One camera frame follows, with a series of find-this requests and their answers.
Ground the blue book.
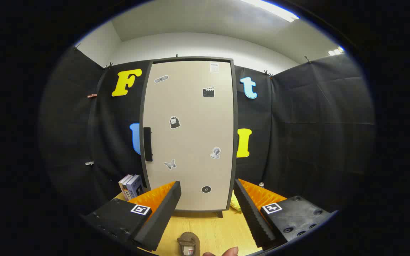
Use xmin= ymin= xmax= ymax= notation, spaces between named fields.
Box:
xmin=125 ymin=175 xmax=144 ymax=200

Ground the black backdrop cloth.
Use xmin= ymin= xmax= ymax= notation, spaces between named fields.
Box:
xmin=40 ymin=46 xmax=374 ymax=214

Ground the white book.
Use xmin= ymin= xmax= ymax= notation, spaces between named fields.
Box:
xmin=119 ymin=174 xmax=133 ymax=201

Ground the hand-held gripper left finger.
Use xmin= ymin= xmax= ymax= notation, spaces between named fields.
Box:
xmin=82 ymin=181 xmax=182 ymax=252

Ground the brown fuzzy shoe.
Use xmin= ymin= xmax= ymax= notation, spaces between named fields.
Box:
xmin=177 ymin=232 xmax=201 ymax=256

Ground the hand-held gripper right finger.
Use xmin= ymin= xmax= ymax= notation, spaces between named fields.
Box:
xmin=233 ymin=178 xmax=337 ymax=249

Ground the dark grey shoe cabinet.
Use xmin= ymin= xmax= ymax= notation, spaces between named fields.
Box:
xmin=139 ymin=56 xmax=238 ymax=218

